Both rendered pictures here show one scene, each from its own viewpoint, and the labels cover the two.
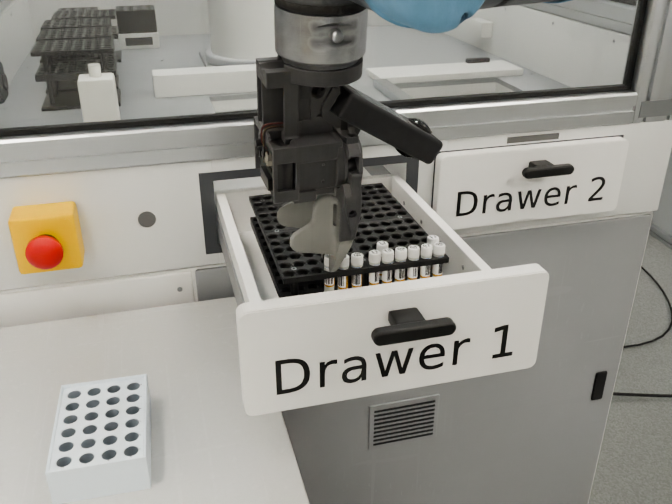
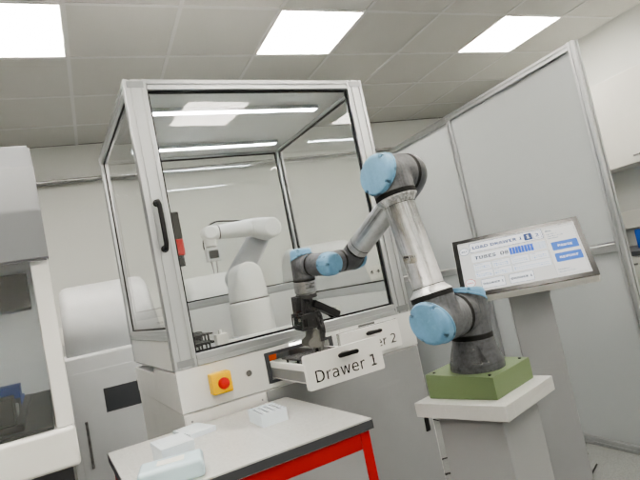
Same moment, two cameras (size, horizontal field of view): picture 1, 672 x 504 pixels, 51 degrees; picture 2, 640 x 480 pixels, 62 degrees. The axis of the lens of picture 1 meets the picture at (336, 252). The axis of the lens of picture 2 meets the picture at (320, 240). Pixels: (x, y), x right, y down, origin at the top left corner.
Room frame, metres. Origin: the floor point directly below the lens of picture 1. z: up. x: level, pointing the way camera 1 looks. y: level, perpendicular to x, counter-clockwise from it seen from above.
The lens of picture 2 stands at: (-1.16, 0.35, 1.15)
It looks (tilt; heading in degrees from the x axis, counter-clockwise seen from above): 4 degrees up; 346
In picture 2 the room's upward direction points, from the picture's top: 12 degrees counter-clockwise
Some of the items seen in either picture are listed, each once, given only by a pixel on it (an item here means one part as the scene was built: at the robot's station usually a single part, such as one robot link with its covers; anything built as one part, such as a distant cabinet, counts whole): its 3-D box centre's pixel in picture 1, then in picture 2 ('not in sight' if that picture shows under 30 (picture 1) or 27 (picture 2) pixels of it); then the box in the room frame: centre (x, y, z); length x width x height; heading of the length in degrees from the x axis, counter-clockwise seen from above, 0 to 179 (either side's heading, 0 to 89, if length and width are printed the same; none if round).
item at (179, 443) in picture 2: not in sight; (172, 450); (0.36, 0.50, 0.79); 0.13 x 0.09 x 0.05; 18
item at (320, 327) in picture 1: (397, 338); (344, 362); (0.54, -0.06, 0.87); 0.29 x 0.02 x 0.11; 105
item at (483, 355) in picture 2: not in sight; (474, 350); (0.23, -0.36, 0.87); 0.15 x 0.15 x 0.10
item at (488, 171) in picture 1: (530, 183); (370, 339); (0.93, -0.28, 0.87); 0.29 x 0.02 x 0.11; 105
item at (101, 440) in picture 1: (103, 434); (268, 414); (0.52, 0.22, 0.78); 0.12 x 0.08 x 0.04; 13
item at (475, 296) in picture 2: not in sight; (465, 309); (0.22, -0.36, 0.99); 0.13 x 0.12 x 0.14; 121
